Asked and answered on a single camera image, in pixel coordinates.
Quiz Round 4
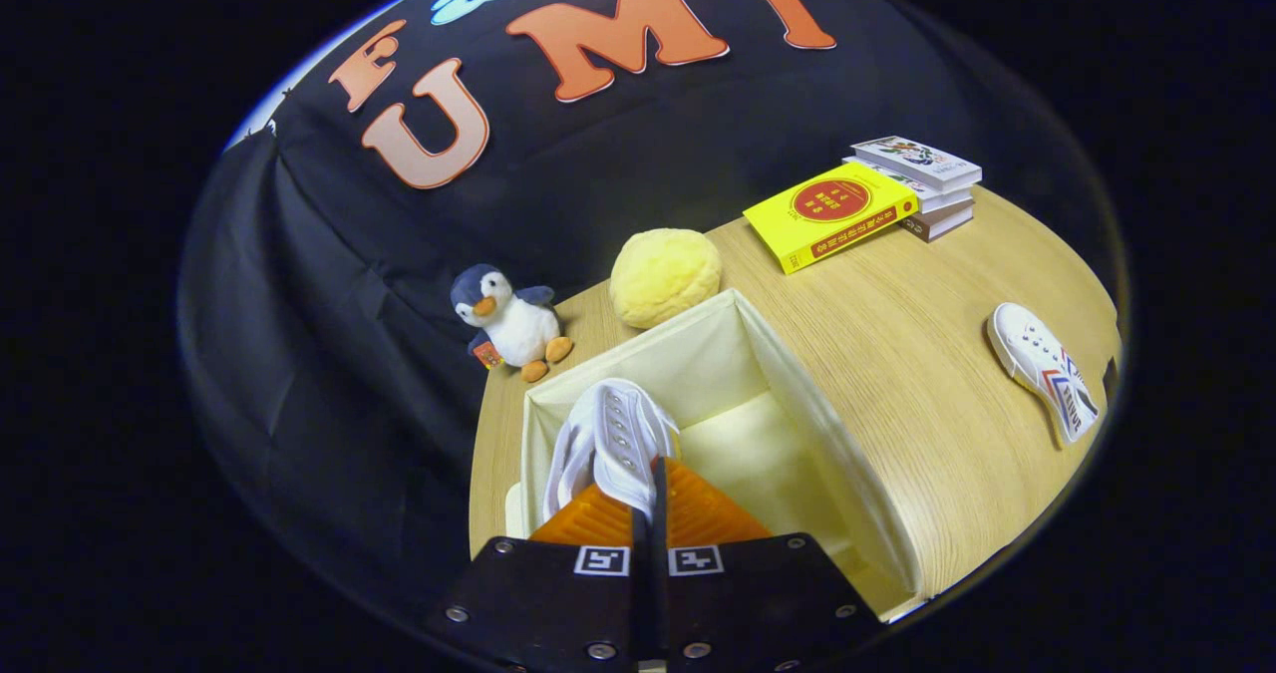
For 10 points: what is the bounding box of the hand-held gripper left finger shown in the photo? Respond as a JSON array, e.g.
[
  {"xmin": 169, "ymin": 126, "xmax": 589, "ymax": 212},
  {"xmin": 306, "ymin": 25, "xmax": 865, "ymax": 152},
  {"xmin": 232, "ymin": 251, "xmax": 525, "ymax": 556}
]
[{"xmin": 424, "ymin": 484, "xmax": 654, "ymax": 673}]

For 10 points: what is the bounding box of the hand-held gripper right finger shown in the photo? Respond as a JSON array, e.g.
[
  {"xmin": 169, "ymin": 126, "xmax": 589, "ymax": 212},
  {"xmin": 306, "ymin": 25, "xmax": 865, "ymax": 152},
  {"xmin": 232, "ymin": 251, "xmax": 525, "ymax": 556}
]
[{"xmin": 653, "ymin": 457, "xmax": 883, "ymax": 673}]

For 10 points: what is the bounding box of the white striped canvas shoe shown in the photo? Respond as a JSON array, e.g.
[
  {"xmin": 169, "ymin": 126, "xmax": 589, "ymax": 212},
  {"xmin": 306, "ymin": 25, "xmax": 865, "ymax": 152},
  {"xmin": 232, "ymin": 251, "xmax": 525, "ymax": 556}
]
[
  {"xmin": 543, "ymin": 378, "xmax": 682, "ymax": 524},
  {"xmin": 986, "ymin": 302, "xmax": 1101, "ymax": 446}
]

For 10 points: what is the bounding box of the cream fabric storage box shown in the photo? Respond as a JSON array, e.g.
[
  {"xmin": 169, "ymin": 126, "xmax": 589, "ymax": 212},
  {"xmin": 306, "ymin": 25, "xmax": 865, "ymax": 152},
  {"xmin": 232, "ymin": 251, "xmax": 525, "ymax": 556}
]
[{"xmin": 518, "ymin": 288, "xmax": 923, "ymax": 619}]

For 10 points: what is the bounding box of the penguin plush toy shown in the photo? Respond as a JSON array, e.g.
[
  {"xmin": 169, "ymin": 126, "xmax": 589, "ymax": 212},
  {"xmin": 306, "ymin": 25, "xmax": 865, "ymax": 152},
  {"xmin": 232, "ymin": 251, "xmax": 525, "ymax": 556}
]
[{"xmin": 450, "ymin": 263, "xmax": 575, "ymax": 384}]

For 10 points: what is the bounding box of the yellow round plush cushion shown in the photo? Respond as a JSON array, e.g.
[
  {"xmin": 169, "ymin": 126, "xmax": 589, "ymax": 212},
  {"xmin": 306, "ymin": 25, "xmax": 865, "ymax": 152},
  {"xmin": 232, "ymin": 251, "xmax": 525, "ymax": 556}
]
[{"xmin": 609, "ymin": 228, "xmax": 723, "ymax": 331}]

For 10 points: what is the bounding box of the yellow book with red circle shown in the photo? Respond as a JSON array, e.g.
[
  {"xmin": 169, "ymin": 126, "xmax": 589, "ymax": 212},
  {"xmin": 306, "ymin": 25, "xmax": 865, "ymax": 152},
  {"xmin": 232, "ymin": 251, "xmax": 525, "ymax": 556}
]
[{"xmin": 743, "ymin": 163, "xmax": 920, "ymax": 275}]

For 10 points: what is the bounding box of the brown book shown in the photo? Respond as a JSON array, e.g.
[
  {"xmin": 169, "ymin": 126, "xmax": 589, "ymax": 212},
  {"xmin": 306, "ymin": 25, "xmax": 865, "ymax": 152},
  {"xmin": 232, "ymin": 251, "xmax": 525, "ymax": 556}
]
[{"xmin": 900, "ymin": 204, "xmax": 975, "ymax": 243}]

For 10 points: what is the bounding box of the white illustrated book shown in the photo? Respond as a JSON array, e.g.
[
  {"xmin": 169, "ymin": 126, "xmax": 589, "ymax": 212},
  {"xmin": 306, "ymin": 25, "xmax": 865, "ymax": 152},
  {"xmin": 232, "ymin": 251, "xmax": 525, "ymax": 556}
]
[{"xmin": 850, "ymin": 136, "xmax": 983, "ymax": 192}]

